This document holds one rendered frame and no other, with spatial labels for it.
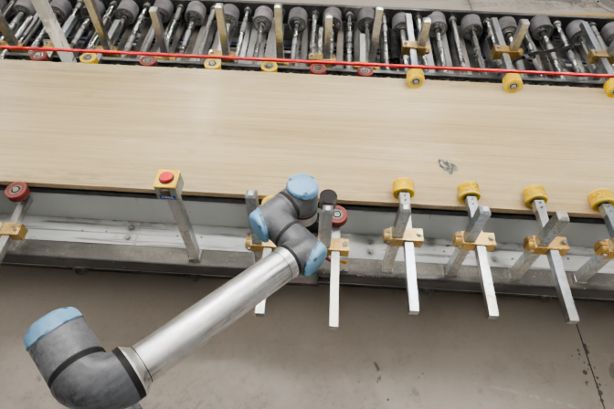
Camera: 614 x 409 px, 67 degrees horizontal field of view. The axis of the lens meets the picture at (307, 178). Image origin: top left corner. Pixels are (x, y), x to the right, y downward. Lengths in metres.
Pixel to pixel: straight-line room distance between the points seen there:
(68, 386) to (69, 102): 1.57
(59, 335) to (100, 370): 0.12
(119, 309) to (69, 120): 1.04
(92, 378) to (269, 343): 1.56
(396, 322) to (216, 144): 1.32
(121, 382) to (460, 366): 1.87
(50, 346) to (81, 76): 1.64
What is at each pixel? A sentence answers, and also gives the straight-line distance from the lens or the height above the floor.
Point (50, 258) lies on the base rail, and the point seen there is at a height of 0.69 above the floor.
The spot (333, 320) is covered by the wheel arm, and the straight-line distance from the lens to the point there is 1.62.
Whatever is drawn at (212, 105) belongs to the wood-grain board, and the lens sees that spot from 2.17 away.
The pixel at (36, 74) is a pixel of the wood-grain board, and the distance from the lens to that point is 2.62.
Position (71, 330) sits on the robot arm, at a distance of 1.10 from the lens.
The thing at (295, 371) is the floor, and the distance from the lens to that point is 2.46.
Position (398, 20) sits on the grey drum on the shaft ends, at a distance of 2.81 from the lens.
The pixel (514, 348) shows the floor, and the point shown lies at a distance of 2.71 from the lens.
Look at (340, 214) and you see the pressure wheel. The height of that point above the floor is 0.90.
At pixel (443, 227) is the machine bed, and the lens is 2.04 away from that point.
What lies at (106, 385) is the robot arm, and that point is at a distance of 1.03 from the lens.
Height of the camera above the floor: 2.37
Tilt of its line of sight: 53 degrees down
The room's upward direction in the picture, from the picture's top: 1 degrees clockwise
